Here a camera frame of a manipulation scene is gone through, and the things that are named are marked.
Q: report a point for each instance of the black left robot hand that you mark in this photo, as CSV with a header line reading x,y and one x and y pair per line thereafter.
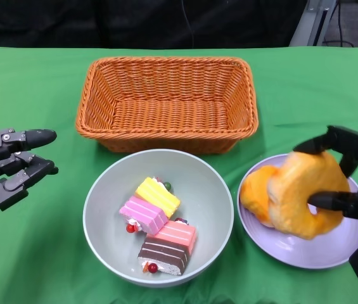
x,y
4,187

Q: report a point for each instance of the pale grey-green bowl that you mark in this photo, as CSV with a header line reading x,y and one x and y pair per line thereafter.
x,y
109,196

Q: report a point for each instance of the pale lavender plate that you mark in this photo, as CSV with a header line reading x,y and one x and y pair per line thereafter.
x,y
308,253

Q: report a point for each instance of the pink striped cake piece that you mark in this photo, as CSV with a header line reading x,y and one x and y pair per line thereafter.
x,y
142,212

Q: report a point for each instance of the yellow striped cake piece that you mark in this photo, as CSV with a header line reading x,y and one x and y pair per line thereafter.
x,y
156,194

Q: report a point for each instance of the orange wicker basket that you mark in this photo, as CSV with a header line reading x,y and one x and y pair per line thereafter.
x,y
166,107

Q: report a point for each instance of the black cloth backdrop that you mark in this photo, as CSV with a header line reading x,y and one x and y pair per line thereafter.
x,y
71,22

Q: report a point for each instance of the grey metal stand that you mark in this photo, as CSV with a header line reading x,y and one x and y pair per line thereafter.
x,y
307,25

